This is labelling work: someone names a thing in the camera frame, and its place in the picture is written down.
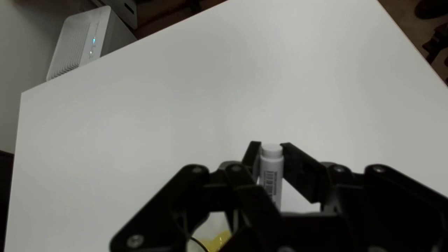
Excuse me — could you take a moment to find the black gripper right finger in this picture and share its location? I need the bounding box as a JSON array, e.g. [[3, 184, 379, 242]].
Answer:
[[278, 142, 448, 252]]

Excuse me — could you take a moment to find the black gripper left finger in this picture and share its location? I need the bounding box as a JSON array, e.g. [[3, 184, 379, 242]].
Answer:
[[109, 139, 299, 252]]

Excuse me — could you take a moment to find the blue capped white marker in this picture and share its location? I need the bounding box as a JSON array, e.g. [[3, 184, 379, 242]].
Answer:
[[257, 143, 285, 212]]

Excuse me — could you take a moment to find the black floor object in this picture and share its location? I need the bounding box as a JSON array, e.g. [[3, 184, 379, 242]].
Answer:
[[413, 0, 448, 87]]

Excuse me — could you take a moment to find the white box device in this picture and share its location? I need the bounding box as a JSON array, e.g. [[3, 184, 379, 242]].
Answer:
[[45, 4, 138, 81]]

